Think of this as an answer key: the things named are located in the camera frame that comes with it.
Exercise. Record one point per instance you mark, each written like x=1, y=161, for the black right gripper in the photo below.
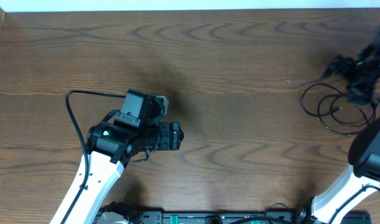
x=363, y=93

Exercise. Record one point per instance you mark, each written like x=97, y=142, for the black aluminium mounting rail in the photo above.
x=118, y=212

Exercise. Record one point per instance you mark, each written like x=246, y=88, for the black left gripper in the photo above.
x=170, y=136

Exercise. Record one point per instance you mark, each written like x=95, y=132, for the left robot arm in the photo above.
x=109, y=147

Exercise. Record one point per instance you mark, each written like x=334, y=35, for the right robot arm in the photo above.
x=361, y=176

